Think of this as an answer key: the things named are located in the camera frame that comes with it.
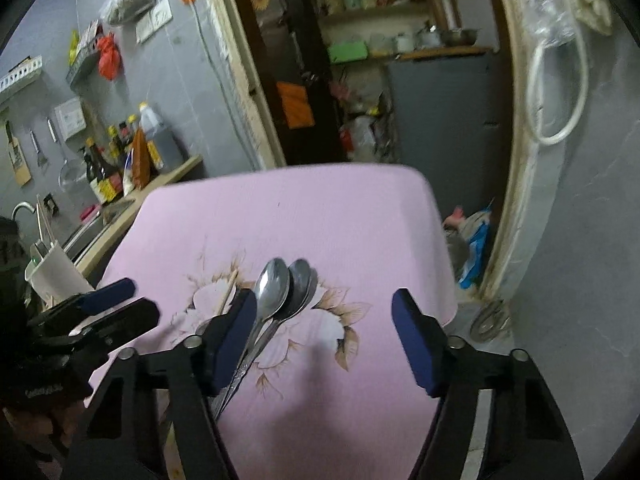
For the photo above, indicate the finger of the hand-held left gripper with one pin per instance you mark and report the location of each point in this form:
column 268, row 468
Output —
column 125, row 317
column 110, row 292

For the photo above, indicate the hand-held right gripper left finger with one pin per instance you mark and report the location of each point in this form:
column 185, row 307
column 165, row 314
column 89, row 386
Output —
column 235, row 340

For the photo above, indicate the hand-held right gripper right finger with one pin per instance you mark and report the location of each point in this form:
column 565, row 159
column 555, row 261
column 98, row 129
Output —
column 415, row 340

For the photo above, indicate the thin bamboo chopstick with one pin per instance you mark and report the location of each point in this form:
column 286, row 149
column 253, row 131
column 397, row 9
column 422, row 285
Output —
column 230, row 290

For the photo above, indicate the white plastic utensil caddy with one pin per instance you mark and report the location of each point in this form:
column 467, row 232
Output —
column 55, row 275

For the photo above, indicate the metal spoon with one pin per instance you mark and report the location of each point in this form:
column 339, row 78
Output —
column 314, row 285
column 272, row 285
column 301, row 280

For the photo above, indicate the person's left hand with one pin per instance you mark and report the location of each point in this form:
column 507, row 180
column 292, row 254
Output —
column 30, row 430

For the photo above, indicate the steel sink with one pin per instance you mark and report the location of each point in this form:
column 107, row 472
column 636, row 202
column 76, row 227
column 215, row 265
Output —
column 95, row 232

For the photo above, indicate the pink soap dish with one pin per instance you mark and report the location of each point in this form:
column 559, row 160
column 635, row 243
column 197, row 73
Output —
column 90, row 212

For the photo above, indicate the blue plastic bag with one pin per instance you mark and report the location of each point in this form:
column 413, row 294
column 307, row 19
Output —
column 475, row 255

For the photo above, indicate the yellow label sauce bottle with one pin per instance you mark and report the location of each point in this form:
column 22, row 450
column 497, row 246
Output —
column 110, row 185

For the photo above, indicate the white blue packet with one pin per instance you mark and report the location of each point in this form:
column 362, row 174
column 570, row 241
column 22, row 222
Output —
column 128, row 175

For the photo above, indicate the steel faucet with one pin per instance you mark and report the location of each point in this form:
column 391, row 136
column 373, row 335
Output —
column 22, row 207

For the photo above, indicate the dark pump bottle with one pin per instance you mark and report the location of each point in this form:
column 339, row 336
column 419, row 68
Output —
column 91, row 170

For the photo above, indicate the beige kitchen counter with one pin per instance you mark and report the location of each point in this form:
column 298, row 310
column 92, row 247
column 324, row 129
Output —
column 170, row 172

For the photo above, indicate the orange spice packet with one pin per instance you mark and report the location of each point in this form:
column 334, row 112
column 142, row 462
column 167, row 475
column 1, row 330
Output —
column 141, row 160

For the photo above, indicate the pink floral tablecloth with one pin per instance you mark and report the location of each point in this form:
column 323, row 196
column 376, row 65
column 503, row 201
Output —
column 325, row 220

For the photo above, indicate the dark sauce bottle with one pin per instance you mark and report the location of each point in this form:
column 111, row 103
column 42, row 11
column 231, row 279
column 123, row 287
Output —
column 116, row 142

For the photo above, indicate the metal peeler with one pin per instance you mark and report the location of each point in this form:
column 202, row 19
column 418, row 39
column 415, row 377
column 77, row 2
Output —
column 39, row 152

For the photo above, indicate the red label sauce bottle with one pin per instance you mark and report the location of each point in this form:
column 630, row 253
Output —
column 126, row 135

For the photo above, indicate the dark oil jug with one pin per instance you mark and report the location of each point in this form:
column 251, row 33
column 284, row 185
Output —
column 160, row 140

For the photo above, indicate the wooden cutting board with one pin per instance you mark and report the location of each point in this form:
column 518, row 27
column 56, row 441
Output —
column 19, row 160

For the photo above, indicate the clear glass bottle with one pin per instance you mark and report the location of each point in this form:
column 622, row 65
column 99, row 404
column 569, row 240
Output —
column 134, row 125

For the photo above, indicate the white plastic bag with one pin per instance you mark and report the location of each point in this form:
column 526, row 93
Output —
column 360, row 137

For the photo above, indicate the grey cabinet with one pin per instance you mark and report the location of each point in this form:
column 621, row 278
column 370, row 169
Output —
column 440, row 120

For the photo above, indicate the red plastic bag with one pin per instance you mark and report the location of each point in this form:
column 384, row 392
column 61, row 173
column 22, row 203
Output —
column 109, row 57

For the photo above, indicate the orange paper sheet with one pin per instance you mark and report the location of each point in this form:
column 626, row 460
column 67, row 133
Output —
column 295, row 105

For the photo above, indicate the green seasoning packet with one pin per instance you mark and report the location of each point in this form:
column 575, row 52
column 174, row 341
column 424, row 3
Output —
column 74, row 47

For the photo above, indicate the dark wooden door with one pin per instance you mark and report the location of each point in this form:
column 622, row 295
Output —
column 270, row 50

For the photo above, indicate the green box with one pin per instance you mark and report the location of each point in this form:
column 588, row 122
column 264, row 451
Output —
column 347, row 51

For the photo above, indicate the steel pot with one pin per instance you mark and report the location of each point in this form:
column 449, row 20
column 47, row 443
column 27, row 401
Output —
column 428, row 38

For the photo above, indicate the steel bowl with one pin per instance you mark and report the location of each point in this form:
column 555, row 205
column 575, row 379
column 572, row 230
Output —
column 460, row 36

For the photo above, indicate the wooden shelf unit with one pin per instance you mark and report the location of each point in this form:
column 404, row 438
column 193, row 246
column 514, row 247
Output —
column 370, row 12

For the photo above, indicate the clear plastic bag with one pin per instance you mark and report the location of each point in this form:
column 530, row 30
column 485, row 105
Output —
column 547, row 5

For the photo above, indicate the black wall socket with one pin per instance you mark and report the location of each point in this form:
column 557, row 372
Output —
column 49, row 205

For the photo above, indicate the white wall box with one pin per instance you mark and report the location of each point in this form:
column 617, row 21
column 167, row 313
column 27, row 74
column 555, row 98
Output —
column 70, row 117

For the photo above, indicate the wooden door frame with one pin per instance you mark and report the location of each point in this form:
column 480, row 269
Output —
column 525, row 185

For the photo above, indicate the grey wall shelf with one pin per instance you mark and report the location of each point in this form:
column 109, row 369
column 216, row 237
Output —
column 82, row 70

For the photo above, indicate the white wall basket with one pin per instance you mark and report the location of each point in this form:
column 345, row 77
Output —
column 20, row 75

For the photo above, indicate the white light switch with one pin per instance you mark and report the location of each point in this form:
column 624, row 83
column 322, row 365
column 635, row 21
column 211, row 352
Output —
column 145, row 29

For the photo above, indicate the white wall socket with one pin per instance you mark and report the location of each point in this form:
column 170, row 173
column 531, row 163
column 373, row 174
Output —
column 162, row 12

